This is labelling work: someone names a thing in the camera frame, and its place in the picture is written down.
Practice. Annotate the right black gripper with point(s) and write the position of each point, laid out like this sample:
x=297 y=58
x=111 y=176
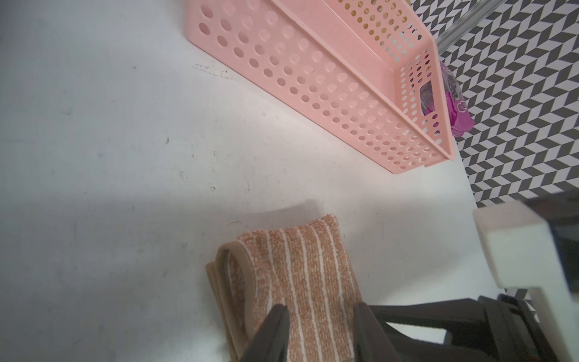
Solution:
x=485 y=330

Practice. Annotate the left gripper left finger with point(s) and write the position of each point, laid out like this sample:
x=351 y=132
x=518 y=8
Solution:
x=270 y=344

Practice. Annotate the striped beige square dishcloth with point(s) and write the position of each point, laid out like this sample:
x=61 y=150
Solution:
x=305 y=268

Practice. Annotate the pink perforated plastic basket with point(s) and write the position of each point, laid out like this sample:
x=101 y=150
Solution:
x=368 y=72

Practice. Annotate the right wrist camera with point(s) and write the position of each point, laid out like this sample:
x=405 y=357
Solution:
x=533 y=245

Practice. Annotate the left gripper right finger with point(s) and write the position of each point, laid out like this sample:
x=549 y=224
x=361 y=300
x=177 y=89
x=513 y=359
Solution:
x=371 y=343

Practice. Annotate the purple snack packet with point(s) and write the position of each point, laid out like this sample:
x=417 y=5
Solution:
x=460 y=118

